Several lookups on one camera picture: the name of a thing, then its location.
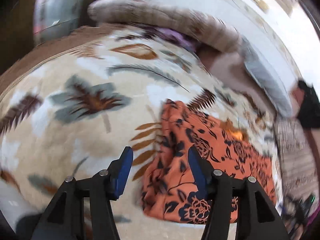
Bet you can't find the orange black floral garment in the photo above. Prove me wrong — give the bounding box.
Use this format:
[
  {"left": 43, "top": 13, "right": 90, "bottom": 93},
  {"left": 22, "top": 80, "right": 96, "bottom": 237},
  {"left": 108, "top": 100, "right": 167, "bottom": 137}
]
[{"left": 141, "top": 100, "right": 277, "bottom": 224}]

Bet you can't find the striped beige flat pillow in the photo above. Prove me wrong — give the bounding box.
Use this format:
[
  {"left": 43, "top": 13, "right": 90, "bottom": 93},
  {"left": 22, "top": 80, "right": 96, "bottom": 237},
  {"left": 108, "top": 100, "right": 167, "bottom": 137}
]
[{"left": 274, "top": 118, "right": 319, "bottom": 203}]

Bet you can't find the black cloth on headboard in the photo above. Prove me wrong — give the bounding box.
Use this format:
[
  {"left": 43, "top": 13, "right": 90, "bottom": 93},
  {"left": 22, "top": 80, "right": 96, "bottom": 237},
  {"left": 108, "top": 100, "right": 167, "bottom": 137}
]
[{"left": 297, "top": 80, "right": 320, "bottom": 128}]

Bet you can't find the cream leaf-pattern blanket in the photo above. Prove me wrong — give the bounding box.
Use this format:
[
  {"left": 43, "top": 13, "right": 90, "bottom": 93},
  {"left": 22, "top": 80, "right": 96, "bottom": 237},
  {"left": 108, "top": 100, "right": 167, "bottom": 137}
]
[{"left": 1, "top": 25, "right": 283, "bottom": 239}]

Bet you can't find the grey pillow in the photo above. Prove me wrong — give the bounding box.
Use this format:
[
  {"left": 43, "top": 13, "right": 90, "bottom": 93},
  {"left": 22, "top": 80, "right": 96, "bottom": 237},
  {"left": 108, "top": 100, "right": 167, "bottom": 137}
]
[{"left": 241, "top": 37, "right": 293, "bottom": 118}]

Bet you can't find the pink bed headboard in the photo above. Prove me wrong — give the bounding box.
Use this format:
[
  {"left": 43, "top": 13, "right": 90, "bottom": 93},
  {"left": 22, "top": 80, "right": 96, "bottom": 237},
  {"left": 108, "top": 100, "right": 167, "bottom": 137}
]
[{"left": 197, "top": 46, "right": 275, "bottom": 114}]

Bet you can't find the purple cloth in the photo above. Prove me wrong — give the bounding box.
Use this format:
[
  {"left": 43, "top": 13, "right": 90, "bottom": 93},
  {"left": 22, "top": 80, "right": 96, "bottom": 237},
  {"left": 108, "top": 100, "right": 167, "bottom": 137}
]
[{"left": 145, "top": 27, "right": 201, "bottom": 52}]

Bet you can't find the striped beige bolster pillow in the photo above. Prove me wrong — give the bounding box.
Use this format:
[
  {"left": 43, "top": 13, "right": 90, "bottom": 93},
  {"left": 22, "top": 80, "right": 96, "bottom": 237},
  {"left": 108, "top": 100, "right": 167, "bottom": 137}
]
[{"left": 87, "top": 0, "right": 243, "bottom": 53}]

